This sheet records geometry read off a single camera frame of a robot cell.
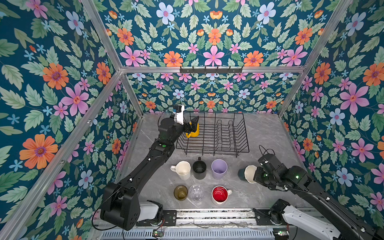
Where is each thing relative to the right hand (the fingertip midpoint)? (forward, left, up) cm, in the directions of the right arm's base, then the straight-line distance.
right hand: (251, 176), depth 73 cm
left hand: (+25, +29, +21) cm, 43 cm away
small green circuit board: (-22, +46, -15) cm, 53 cm away
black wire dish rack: (+34, +13, -8) cm, 38 cm away
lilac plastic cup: (+9, +15, -8) cm, 19 cm away
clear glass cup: (-3, +28, -15) cm, 32 cm away
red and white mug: (-5, +15, -14) cm, 21 cm away
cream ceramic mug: (+8, +35, -8) cm, 37 cm away
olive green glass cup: (-3, +37, -15) cm, 40 cm away
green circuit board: (-22, -14, -16) cm, 30 cm away
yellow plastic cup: (+33, +30, -9) cm, 46 cm away
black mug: (+9, +26, -12) cm, 30 cm away
